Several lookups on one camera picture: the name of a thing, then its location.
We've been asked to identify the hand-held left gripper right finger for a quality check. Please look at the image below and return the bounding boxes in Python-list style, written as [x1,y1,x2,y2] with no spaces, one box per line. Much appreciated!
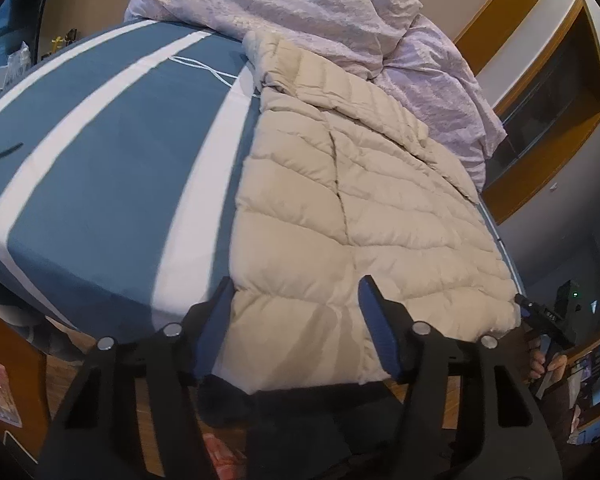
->
[358,275,564,480]

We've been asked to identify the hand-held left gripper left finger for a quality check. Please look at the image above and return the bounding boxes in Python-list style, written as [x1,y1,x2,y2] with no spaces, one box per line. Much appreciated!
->
[40,276,236,480]

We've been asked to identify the beige puffer jacket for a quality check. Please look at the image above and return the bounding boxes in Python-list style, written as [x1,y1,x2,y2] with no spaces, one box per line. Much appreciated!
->
[215,30,524,394]

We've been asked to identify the person's right hand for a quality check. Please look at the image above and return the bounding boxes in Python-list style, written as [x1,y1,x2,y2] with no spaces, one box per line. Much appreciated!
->
[527,335,570,382]

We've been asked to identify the wooden shelf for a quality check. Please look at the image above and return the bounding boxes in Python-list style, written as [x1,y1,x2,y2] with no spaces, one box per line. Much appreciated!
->
[562,270,600,447]

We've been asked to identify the pink printed packet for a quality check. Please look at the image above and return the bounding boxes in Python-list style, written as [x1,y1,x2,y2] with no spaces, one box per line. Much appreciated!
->
[202,432,249,480]

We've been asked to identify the blue white striped bed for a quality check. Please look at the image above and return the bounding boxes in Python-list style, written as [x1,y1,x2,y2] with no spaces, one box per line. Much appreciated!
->
[0,19,527,361]

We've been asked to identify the red printed packet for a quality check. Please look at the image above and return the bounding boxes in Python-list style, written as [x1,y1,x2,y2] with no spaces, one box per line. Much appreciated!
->
[0,353,22,429]

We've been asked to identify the thin black strip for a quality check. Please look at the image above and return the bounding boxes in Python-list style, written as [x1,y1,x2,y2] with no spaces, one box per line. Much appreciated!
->
[0,143,26,169]

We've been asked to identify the cluttered desk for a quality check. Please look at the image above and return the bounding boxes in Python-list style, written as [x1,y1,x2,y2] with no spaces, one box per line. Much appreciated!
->
[0,25,48,98]

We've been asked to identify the lavender floral quilt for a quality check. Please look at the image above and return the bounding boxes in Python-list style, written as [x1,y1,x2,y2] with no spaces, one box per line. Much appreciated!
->
[125,0,509,194]

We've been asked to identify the wooden framed wall recess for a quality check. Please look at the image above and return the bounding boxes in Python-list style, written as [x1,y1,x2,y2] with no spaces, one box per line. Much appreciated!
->
[452,0,600,226]

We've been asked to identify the white cable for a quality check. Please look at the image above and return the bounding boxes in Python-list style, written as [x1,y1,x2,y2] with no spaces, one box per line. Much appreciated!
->
[169,54,239,89]

